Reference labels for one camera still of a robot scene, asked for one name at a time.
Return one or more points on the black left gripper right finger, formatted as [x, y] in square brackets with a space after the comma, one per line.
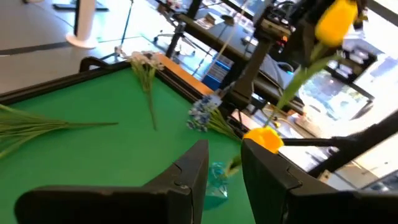
[270, 193]

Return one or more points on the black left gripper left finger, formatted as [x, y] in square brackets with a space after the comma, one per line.
[186, 186]

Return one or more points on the teal glass vase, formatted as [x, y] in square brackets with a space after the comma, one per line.
[216, 189]

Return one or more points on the blue artificial flower bunch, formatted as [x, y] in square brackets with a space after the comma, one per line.
[200, 113]
[28, 127]

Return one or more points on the white artificial flower bunch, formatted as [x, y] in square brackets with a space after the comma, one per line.
[146, 67]

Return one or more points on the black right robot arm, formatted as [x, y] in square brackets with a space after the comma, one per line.
[248, 71]

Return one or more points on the green table mat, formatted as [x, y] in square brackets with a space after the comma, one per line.
[93, 161]

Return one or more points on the black rig strut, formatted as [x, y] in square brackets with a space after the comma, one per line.
[357, 143]

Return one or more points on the blue plastic crate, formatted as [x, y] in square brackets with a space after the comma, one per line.
[217, 73]

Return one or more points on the black desk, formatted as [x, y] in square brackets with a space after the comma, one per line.
[214, 37]

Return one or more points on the thick black pole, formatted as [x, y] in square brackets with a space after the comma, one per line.
[183, 29]

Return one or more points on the thin black tripod stand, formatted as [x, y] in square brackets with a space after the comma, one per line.
[126, 25]

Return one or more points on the pole with round white base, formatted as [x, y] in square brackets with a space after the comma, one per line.
[84, 25]

